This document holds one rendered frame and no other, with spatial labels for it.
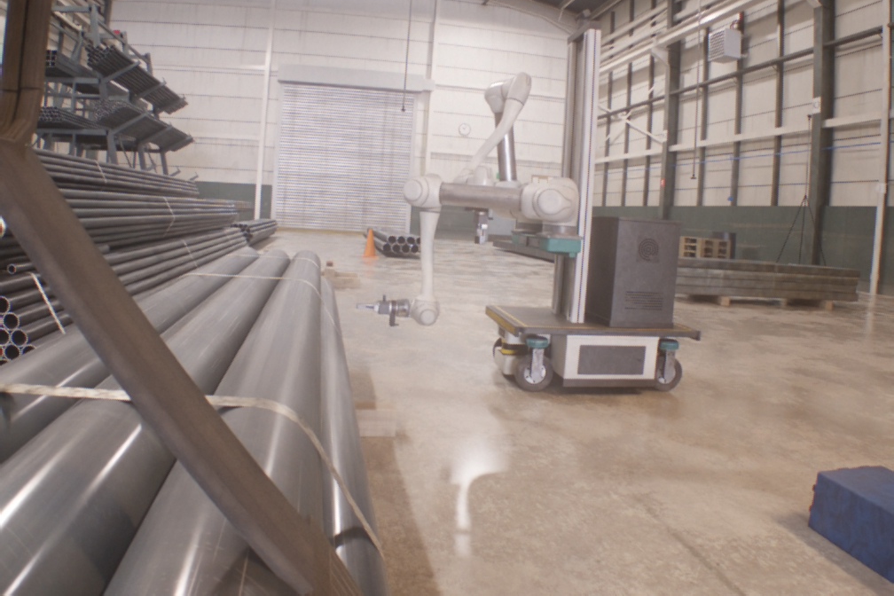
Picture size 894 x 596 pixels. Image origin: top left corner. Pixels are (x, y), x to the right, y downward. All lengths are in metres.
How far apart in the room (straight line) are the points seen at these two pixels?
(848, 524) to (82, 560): 1.73
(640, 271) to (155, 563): 2.84
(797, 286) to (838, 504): 6.54
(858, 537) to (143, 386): 1.72
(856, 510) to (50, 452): 1.73
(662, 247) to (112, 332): 2.90
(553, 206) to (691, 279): 5.01
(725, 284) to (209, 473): 7.51
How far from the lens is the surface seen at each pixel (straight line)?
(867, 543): 1.86
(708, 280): 7.67
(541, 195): 2.68
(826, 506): 1.96
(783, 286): 8.22
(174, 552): 0.45
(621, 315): 3.10
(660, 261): 3.15
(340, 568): 0.55
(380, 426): 2.30
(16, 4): 0.53
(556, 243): 2.88
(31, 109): 0.50
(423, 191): 2.84
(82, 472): 0.59
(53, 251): 0.42
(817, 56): 13.90
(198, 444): 0.42
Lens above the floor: 0.78
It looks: 3 degrees down
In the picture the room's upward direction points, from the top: 4 degrees clockwise
